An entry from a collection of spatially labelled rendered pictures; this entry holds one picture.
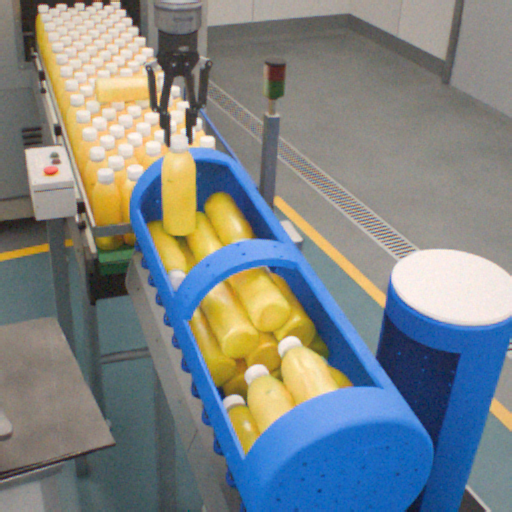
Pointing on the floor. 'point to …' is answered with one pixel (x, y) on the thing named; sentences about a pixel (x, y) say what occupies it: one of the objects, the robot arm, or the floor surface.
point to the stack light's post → (269, 156)
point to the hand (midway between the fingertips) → (178, 128)
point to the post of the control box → (63, 299)
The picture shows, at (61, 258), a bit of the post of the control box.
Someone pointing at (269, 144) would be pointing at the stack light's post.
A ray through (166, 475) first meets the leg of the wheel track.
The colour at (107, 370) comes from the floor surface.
